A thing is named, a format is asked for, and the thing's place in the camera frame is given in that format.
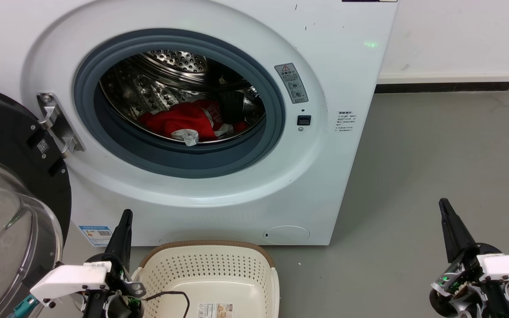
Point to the cream perforated laundry basket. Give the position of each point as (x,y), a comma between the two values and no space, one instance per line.
(219,274)

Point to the silver metal door hinge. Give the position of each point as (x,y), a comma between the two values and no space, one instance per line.
(60,128)

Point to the blue and white energy label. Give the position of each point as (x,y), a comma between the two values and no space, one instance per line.
(95,236)

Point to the round white filter cover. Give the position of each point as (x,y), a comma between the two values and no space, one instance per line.
(286,235)

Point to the small white text sticker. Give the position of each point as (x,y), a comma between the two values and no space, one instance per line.
(345,121)

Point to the white QR code sticker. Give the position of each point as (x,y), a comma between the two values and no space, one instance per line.
(43,146)

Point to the black square door latch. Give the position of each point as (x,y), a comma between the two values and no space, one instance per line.
(304,120)

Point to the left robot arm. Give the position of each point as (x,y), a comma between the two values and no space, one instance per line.
(104,309)

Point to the white front-load washing machine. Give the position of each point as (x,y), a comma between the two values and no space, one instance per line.
(325,176)

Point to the white printed label card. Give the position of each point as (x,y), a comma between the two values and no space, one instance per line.
(214,311)

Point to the grey rubber door gasket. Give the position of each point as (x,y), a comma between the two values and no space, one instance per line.
(170,161)

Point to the stainless steel washing machine drum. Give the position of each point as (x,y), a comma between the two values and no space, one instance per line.
(148,88)

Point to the white wall baseboard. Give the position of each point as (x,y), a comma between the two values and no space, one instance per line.
(435,78)

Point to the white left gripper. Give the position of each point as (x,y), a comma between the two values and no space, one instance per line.
(69,280)

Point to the red and white basketball jersey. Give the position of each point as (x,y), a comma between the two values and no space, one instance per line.
(184,119)

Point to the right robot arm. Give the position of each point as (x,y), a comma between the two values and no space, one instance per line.
(493,304)

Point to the grey warning sticker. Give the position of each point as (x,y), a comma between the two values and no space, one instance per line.
(290,84)

